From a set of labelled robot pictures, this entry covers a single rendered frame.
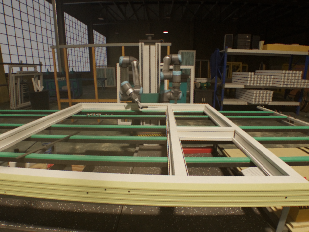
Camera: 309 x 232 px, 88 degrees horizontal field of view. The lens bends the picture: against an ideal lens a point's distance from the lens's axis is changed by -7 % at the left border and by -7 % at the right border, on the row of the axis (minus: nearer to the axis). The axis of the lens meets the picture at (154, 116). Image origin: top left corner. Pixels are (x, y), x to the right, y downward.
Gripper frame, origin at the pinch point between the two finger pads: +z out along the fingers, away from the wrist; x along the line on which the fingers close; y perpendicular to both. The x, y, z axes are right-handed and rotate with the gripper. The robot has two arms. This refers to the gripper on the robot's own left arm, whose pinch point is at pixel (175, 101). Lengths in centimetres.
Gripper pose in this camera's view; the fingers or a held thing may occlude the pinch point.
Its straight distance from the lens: 195.2
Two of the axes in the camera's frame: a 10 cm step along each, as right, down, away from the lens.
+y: 10.0, 0.1, -0.5
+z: 0.0, 9.7, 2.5
